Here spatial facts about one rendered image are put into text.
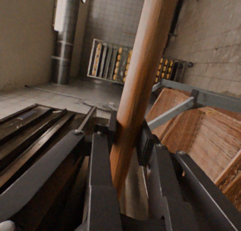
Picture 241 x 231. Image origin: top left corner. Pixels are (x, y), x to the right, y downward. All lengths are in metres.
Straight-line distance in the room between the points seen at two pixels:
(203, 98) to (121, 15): 4.90
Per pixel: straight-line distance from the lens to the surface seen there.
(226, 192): 0.66
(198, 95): 0.56
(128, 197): 0.90
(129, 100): 0.15
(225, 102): 0.61
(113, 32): 5.22
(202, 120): 1.17
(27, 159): 1.05
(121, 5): 5.41
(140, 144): 0.16
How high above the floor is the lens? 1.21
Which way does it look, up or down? 3 degrees down
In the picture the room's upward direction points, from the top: 78 degrees counter-clockwise
